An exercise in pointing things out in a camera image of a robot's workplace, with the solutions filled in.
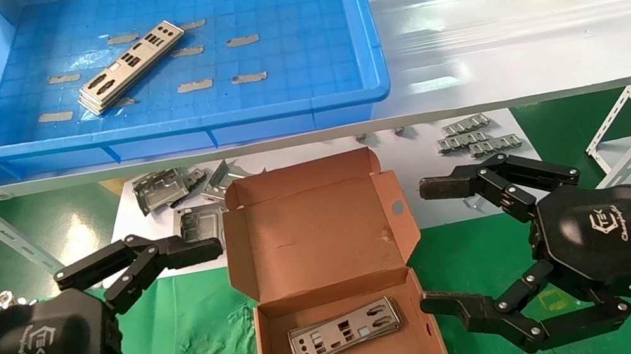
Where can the silver metal washer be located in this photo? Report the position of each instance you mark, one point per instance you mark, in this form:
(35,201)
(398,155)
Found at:
(5,298)

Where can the blue plastic tray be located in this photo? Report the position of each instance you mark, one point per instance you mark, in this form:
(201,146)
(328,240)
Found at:
(305,76)

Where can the bright green plastic mat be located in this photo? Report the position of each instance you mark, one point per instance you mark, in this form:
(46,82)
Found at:
(197,312)

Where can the grey stamped metal bracket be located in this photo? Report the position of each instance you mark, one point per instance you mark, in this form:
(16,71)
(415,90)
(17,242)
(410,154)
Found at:
(159,190)

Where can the silver metal IO shield plate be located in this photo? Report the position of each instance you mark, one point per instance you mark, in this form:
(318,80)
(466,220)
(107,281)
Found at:
(391,313)
(98,111)
(143,55)

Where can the brown cardboard box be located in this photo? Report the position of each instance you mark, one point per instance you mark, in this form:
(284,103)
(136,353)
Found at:
(312,235)

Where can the bent silver metal plate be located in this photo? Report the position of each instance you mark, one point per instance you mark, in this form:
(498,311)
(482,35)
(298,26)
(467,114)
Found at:
(223,179)

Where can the grey stamped metal frame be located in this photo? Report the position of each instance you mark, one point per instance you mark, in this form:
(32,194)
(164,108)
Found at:
(201,218)

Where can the small grey metal bracket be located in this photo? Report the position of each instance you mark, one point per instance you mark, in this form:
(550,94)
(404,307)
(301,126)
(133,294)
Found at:
(197,177)

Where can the white ribbed metal shelf panel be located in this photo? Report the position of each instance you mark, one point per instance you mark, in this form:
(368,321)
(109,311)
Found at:
(523,39)

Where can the grey masking tape strip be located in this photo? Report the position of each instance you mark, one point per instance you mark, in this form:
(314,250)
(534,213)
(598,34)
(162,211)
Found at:
(122,39)
(55,117)
(194,24)
(242,40)
(194,85)
(187,51)
(64,79)
(248,78)

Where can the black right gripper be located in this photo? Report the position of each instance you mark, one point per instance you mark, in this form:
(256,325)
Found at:
(614,236)

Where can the small slotted metal strip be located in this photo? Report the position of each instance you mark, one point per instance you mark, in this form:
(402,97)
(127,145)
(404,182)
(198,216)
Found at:
(465,125)
(463,141)
(496,145)

